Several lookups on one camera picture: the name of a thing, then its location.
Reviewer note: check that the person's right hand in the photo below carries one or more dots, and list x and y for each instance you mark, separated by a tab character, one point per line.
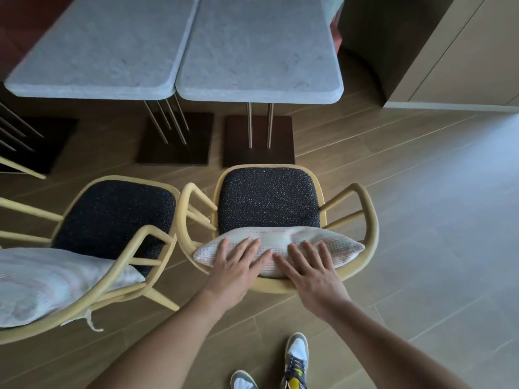
318	285

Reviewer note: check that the person's left hand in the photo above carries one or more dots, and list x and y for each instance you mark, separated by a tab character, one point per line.
231	279

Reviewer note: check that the person's right middle finger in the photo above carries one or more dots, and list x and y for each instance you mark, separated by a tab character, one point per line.
297	258

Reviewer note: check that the person's left little finger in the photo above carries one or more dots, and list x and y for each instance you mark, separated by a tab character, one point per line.
222	251

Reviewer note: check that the person's left middle finger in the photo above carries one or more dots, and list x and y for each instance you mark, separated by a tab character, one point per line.
251	253

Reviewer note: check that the person's right little finger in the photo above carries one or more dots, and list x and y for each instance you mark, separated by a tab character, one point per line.
326	259

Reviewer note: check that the white patterned pillow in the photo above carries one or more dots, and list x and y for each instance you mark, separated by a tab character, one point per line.
48	279
284	238

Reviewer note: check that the person's right forearm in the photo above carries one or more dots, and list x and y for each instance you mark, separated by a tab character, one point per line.
385	348

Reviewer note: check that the person's left forearm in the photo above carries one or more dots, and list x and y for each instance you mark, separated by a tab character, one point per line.
170	348

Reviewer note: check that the dark speckled seat pad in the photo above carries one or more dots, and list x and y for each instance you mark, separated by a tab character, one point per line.
267	198
113	214

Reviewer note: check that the yellow wooden armchair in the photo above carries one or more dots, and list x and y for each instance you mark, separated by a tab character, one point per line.
371	222
142	235
24	168

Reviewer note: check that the white grey sneaker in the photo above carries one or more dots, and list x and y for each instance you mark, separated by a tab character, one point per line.
242	380
296	356

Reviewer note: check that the dark table base with rods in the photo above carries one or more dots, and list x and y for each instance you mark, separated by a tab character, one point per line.
48	145

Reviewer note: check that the grey stone top table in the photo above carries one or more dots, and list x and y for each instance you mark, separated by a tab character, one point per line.
259	48
105	48

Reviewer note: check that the red object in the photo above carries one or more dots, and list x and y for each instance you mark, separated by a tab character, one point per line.
335	26

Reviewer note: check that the beige wooden cabinet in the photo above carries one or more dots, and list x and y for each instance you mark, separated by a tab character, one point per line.
462	56

